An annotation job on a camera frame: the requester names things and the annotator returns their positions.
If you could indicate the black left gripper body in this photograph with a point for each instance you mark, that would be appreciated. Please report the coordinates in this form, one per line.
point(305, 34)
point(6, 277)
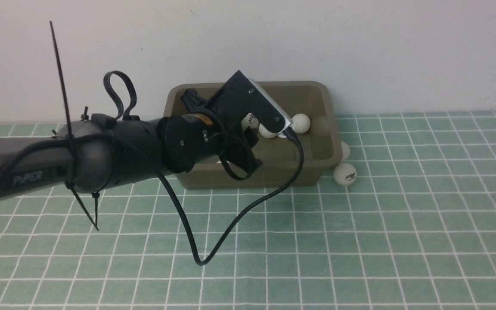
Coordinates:
point(219, 136)

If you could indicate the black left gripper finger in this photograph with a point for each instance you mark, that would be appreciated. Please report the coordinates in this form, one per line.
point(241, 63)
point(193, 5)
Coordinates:
point(240, 156)
point(193, 102)

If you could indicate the white DHS ping-pong ball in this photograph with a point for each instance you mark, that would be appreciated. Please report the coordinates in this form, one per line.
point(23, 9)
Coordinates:
point(344, 174)

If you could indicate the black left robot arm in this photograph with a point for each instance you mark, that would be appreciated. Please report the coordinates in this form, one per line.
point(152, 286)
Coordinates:
point(106, 153)

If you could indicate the brown plastic bin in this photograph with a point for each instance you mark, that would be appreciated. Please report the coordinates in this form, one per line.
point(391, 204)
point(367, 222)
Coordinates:
point(321, 144)

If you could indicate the black zip tie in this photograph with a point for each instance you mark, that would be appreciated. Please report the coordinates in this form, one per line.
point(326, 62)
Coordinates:
point(70, 138)

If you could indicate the green checkered tablecloth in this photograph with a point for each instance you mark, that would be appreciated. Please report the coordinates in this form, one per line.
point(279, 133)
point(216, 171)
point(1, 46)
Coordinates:
point(416, 231)

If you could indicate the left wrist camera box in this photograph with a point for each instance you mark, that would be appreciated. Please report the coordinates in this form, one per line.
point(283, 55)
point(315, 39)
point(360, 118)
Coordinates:
point(241, 95)

